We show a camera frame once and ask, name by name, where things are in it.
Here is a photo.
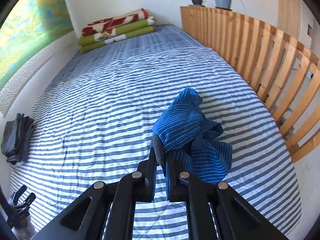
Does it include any blue striped garment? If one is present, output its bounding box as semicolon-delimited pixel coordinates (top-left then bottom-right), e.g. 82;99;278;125
152;88;233;184

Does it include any stack of folded dark clothes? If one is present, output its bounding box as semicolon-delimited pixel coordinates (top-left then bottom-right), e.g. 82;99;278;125
1;113;36;166

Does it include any striped blue white bedspread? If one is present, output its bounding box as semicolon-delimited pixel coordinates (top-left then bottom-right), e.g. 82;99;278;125
10;25;302;235

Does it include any folded green red blanket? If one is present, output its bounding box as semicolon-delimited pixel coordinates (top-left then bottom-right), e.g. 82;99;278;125
78;8;156;53

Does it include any wooden door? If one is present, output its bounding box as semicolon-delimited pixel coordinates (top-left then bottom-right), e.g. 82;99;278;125
278;0;301;40

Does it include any wooden slatted bed frame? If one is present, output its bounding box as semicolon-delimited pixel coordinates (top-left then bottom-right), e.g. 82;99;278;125
180;5;319;162

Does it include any green map wall hanging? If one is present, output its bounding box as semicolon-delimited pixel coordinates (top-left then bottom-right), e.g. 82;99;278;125
1;0;73;88

